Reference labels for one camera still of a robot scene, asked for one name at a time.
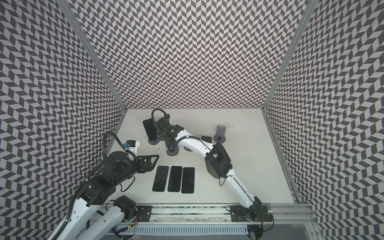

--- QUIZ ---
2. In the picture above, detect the far left grey stand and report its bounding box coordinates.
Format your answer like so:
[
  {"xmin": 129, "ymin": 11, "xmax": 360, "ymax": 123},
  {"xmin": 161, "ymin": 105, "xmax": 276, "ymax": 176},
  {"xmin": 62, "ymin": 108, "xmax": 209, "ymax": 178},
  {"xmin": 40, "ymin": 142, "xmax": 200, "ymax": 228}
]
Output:
[{"xmin": 148, "ymin": 139, "xmax": 160, "ymax": 146}]

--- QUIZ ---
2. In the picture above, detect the black rectangular phone stand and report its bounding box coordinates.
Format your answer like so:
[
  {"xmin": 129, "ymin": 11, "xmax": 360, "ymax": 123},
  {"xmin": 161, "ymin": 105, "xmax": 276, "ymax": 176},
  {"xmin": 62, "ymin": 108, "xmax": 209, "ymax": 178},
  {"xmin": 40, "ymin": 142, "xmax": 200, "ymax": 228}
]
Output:
[{"xmin": 201, "ymin": 136, "xmax": 213, "ymax": 144}]

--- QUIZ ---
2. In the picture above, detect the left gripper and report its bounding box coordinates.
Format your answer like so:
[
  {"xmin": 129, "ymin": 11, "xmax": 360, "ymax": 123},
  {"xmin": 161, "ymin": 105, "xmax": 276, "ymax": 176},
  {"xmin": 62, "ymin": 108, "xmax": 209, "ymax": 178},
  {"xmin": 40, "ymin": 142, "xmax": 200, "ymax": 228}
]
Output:
[{"xmin": 113, "ymin": 154, "xmax": 160, "ymax": 187}]

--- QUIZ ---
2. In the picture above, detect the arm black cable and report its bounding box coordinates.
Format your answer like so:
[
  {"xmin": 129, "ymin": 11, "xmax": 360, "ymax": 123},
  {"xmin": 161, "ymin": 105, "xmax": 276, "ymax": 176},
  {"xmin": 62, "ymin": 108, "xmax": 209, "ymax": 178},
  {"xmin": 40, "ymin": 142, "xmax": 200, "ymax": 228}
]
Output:
[
  {"xmin": 150, "ymin": 107, "xmax": 170, "ymax": 133},
  {"xmin": 101, "ymin": 131, "xmax": 137, "ymax": 163}
]

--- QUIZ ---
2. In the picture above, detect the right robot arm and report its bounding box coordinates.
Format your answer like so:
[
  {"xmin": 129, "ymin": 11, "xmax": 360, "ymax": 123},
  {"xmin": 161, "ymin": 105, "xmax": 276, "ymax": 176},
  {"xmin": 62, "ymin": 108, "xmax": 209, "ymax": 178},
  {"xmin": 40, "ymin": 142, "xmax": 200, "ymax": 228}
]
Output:
[{"xmin": 151, "ymin": 114, "xmax": 264, "ymax": 222}]

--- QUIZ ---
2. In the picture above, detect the phone with teal case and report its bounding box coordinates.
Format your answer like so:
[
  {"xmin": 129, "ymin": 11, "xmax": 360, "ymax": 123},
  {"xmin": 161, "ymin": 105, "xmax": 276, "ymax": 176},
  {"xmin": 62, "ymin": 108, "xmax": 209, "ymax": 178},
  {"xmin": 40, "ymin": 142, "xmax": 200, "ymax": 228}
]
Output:
[{"xmin": 181, "ymin": 167, "xmax": 195, "ymax": 194}]

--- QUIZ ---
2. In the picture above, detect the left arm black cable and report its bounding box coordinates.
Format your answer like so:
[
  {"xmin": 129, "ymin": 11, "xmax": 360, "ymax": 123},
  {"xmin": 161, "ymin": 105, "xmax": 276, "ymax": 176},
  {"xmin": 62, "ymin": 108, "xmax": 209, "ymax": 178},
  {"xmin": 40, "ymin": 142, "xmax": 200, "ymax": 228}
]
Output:
[{"xmin": 101, "ymin": 131, "xmax": 137, "ymax": 163}]

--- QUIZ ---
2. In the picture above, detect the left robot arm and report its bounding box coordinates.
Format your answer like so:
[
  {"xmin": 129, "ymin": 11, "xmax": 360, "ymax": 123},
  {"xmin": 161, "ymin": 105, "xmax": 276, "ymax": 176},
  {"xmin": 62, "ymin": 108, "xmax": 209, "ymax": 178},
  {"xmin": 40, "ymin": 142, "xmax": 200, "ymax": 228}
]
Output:
[{"xmin": 49, "ymin": 150, "xmax": 160, "ymax": 240}]

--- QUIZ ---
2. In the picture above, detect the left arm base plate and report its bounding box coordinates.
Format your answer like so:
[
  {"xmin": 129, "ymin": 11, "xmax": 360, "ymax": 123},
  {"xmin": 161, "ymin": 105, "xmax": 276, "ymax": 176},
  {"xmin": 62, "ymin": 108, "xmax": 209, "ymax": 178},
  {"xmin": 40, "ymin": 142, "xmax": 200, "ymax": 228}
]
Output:
[{"xmin": 128, "ymin": 205, "xmax": 153, "ymax": 223}]

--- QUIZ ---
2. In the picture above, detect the rightmost grey stand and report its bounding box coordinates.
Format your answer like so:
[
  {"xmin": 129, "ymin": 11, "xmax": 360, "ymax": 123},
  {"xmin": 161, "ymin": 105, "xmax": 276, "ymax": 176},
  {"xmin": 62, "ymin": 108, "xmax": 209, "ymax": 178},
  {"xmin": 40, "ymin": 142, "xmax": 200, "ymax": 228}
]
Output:
[{"xmin": 213, "ymin": 125, "xmax": 226, "ymax": 144}]

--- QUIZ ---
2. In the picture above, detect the black phone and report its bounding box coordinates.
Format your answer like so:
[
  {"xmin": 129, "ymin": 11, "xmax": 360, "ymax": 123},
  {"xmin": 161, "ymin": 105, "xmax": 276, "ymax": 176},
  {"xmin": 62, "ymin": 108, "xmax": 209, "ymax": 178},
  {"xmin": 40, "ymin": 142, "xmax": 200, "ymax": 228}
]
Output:
[
  {"xmin": 152, "ymin": 166, "xmax": 169, "ymax": 192},
  {"xmin": 143, "ymin": 119, "xmax": 158, "ymax": 141},
  {"xmin": 168, "ymin": 166, "xmax": 183, "ymax": 192}
]

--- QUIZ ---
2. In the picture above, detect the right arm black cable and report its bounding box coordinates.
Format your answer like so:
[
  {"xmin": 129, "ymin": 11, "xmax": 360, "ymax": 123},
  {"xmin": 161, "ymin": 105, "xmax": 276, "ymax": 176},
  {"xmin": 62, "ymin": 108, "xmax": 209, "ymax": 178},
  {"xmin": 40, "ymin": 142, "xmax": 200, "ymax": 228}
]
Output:
[{"xmin": 150, "ymin": 107, "xmax": 170, "ymax": 133}]

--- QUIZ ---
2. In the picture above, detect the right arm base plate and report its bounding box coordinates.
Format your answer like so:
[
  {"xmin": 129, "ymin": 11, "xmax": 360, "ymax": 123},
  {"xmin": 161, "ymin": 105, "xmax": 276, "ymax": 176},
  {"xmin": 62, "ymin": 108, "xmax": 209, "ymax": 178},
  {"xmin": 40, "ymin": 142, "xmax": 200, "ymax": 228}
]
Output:
[{"xmin": 226, "ymin": 205, "xmax": 273, "ymax": 223}]

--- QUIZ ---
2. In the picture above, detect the aluminium mounting rail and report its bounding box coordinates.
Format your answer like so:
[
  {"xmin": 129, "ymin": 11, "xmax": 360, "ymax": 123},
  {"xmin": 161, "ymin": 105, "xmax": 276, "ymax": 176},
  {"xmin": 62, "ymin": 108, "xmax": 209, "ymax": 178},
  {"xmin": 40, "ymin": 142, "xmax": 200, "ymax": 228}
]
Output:
[{"xmin": 77, "ymin": 203, "xmax": 319, "ymax": 226}]

